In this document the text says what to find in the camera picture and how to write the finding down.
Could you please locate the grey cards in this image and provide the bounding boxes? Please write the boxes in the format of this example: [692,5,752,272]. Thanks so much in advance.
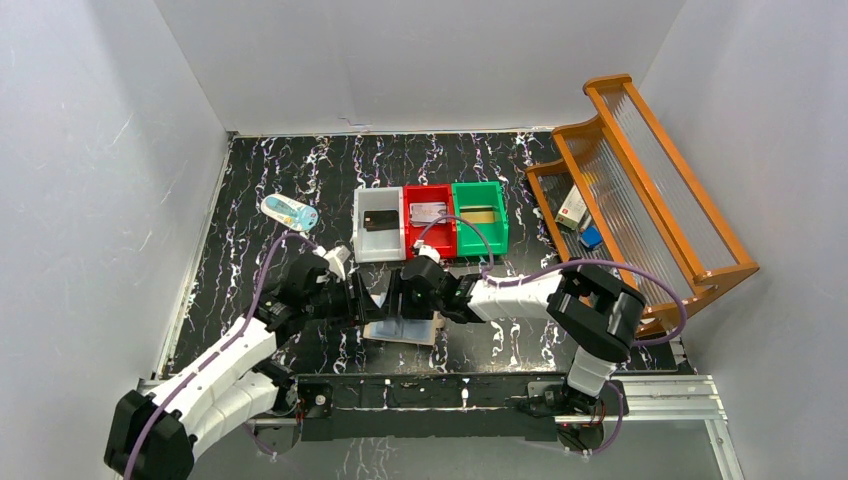
[408,202,448,227]

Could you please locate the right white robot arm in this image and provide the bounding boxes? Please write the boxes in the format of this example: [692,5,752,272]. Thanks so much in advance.
[374,256,647,414]

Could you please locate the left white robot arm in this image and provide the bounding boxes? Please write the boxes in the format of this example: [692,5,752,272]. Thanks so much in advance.
[104,246,356,479]

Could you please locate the black card in white bin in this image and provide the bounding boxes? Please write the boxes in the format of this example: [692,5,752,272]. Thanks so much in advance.
[362,210,400,232]

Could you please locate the gold card in green bin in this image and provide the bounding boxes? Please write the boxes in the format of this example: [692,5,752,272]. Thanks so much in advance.
[459,206,498,224]

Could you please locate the white plastic bin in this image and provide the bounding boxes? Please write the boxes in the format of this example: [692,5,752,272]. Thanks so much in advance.
[352,187,406,263]

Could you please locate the oval white blue package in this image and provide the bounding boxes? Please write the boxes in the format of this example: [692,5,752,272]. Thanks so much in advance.
[260,194,319,232]

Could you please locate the red plastic bin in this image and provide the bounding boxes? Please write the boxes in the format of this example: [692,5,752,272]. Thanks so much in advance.
[402,184,458,261]

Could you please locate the green plastic bin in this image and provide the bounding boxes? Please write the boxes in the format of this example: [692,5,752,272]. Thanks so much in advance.
[452,182,509,257]

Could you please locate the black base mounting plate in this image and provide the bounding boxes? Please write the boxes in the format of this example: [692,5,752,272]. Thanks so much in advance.
[235,374,627,444]

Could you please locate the white red small box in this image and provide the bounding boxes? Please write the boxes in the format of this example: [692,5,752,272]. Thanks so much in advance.
[555,185,587,231]

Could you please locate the blue small object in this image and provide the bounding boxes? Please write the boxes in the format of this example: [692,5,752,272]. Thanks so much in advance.
[579,226,604,251]

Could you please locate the orange wooden shelf rack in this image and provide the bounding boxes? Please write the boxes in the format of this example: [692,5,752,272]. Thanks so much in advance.
[525,74,760,316]

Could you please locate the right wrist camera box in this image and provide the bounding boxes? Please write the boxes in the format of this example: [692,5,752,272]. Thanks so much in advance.
[413,241,441,264]

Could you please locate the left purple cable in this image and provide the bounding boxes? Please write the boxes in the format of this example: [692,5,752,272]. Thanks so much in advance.
[123,231,319,480]

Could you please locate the purple cable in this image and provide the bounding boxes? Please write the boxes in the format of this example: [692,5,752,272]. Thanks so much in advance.
[415,215,689,456]
[123,231,319,480]

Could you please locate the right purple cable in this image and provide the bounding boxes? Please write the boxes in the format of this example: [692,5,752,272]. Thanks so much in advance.
[415,215,689,456]

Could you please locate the aluminium frame rail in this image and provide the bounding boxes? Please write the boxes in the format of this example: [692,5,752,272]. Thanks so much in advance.
[105,338,742,479]

